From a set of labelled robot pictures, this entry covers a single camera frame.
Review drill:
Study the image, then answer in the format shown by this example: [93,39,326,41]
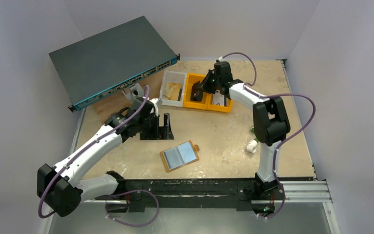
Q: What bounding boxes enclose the yellow bin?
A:
[207,85,232,113]
[183,73,211,110]

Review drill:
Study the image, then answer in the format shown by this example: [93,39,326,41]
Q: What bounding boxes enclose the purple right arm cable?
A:
[217,52,317,175]

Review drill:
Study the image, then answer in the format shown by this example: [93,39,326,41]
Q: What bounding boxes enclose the black card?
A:
[190,89,204,102]

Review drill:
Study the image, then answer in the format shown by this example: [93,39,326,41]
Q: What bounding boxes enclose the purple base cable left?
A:
[105,190,160,228]

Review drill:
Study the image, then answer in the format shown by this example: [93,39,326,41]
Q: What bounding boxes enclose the yellow leather card holder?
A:
[160,140,200,173]

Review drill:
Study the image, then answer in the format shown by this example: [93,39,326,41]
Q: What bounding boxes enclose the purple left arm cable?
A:
[37,85,151,219]

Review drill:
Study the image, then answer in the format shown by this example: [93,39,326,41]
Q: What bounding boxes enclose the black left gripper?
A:
[138,113,173,140]

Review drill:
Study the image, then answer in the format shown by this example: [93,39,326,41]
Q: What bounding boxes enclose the grey network switch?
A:
[49,16,180,112]

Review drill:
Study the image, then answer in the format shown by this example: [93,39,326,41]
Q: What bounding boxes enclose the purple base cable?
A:
[105,190,160,228]
[255,177,286,220]

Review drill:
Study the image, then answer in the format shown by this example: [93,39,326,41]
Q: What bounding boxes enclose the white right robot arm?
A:
[191,61,291,198]

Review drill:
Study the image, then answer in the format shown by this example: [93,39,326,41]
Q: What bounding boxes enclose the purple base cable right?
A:
[255,177,286,220]

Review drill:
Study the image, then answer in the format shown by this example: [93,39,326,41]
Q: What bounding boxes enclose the yellow middle bin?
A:
[183,73,211,110]

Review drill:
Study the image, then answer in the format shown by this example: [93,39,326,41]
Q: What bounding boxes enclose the grey metal bracket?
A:
[122,83,145,103]

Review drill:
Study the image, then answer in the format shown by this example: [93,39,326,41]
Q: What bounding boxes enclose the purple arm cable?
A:
[37,85,151,219]
[217,52,317,175]

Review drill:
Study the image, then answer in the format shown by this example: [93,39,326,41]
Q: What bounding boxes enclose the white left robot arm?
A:
[37,97,174,218]

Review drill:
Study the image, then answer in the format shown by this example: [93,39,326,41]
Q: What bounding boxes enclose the white plastic cylinder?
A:
[246,139,258,154]

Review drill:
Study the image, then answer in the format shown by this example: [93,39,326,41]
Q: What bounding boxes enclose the yellow right bin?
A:
[207,85,232,113]

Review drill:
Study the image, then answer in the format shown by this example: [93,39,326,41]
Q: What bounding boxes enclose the gold cards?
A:
[164,82,183,101]

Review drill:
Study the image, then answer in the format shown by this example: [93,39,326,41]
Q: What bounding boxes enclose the white VIP card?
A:
[212,93,227,106]

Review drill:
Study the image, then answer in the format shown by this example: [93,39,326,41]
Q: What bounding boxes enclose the white plastic bin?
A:
[159,70,187,107]

